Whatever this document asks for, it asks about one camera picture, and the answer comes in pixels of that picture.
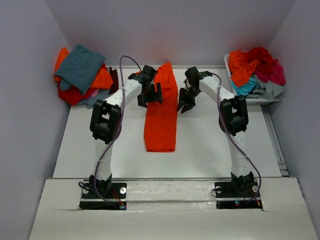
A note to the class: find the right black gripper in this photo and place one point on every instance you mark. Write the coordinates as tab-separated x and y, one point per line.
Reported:
188	104

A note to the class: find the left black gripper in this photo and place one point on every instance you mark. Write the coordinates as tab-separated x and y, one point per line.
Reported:
142	101

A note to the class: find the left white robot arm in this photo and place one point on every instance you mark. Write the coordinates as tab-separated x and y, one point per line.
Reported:
106	123

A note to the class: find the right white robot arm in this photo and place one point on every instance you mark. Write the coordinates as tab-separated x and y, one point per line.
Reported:
233	121

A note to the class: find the dark maroon t shirt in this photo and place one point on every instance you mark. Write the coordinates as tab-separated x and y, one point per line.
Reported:
115	80

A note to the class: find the grey-blue bottom t shirt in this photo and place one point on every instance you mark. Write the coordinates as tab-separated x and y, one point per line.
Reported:
89	103

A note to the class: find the pink folded t shirt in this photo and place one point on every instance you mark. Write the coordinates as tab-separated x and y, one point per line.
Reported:
95	93

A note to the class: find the cyan crumpled t shirt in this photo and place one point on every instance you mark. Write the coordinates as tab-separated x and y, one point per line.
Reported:
245	89

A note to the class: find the teal folded t shirt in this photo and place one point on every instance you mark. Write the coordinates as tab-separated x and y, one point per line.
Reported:
79	69

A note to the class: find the red folded t shirt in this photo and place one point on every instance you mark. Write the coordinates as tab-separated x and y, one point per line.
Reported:
73	95

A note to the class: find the grey crumpled t shirt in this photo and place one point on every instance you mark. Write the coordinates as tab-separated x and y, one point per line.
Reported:
266	90

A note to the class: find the red crumpled t shirt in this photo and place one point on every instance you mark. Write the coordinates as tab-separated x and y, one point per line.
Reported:
266	62

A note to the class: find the magenta crumpled t shirt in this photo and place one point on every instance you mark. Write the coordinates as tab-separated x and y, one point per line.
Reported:
276	76

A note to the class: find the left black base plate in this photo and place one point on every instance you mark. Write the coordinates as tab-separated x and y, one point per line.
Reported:
114	200

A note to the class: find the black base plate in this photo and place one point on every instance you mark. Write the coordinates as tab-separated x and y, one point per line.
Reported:
114	200
228	199

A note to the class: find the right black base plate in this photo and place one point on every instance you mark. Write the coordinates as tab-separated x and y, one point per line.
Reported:
228	199

